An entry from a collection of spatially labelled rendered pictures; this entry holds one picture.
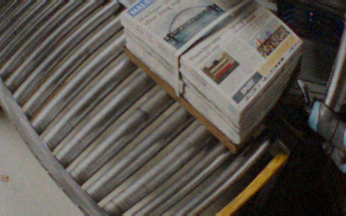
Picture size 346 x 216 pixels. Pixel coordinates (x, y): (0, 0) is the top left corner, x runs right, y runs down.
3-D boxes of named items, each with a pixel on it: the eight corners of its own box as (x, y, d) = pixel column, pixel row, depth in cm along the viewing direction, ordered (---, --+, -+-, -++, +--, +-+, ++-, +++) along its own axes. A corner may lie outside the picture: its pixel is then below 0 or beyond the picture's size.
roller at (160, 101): (212, 74, 179) (202, 58, 176) (80, 191, 165) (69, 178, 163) (201, 71, 183) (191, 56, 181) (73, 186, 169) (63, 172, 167)
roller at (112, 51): (154, 31, 187) (154, 22, 183) (38, 142, 174) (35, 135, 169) (142, 22, 189) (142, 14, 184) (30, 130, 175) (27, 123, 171)
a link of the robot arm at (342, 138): (334, 134, 150) (327, 149, 160) (357, 151, 147) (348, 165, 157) (343, 111, 153) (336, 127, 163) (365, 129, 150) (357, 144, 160)
